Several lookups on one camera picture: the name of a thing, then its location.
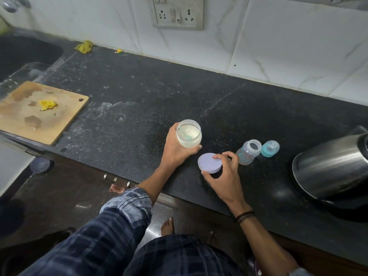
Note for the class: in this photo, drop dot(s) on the person's right hand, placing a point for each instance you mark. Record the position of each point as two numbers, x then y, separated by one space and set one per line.
228 186

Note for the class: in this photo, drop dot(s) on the person's left hand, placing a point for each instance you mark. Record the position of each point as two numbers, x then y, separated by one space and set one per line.
172 152

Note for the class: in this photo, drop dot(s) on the glass jar of white powder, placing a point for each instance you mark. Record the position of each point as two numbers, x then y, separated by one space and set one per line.
189 142

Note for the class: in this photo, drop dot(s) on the teal measuring scoop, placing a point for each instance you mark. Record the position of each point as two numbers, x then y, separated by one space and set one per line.
184 132

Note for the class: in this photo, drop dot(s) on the lavender round jar lid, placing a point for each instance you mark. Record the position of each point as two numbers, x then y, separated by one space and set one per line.
208 163

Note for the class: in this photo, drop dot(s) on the clear baby bottle teal print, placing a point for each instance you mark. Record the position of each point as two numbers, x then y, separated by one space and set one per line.
247 155

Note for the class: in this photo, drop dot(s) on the teal baby bottle cap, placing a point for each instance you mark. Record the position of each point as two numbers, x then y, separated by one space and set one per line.
269 149

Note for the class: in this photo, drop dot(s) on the person's right forearm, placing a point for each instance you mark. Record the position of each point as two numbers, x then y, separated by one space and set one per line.
264 247

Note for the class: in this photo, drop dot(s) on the person's left forearm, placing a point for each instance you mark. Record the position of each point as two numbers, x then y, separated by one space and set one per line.
153 183

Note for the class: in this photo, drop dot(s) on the person's right foot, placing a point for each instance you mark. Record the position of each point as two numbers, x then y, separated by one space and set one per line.
212 239

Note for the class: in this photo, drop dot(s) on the person's foot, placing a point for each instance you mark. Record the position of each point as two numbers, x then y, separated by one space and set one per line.
212 239
167 227

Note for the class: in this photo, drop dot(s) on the person's left foot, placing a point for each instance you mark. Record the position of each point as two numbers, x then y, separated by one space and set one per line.
167 227

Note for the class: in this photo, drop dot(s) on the black wrist bands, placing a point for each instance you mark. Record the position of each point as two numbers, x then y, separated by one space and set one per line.
245 217

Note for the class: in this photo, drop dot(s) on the blue plaid shirt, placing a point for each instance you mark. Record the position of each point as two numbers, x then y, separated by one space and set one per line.
123 206

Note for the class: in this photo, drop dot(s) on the steel black electric kettle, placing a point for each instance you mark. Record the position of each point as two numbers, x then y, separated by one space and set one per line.
330 169

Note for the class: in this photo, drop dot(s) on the clear blue round lid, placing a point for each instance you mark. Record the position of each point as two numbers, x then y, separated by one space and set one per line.
40 165

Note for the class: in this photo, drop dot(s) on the yellow peel scrap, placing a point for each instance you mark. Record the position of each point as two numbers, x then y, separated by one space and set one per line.
47 105

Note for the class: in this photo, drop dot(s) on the crumpled yellow cloth scrap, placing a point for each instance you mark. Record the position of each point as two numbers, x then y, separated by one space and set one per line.
84 47

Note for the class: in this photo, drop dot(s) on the wooden cutting board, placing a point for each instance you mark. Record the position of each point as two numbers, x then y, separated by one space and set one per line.
34 117

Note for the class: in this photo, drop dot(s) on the white appliance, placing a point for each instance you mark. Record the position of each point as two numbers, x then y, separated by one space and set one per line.
11 163

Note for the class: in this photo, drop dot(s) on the black kitchen sink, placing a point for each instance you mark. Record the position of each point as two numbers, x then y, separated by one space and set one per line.
26 54

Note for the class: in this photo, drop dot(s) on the yellow blue soap bottle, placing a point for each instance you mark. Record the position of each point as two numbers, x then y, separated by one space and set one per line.
3 27

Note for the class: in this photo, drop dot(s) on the grey wall switch socket plate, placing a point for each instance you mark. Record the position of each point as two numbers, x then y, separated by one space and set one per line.
178 14

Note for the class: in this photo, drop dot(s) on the metal wall tap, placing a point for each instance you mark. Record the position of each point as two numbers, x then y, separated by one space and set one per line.
10 5

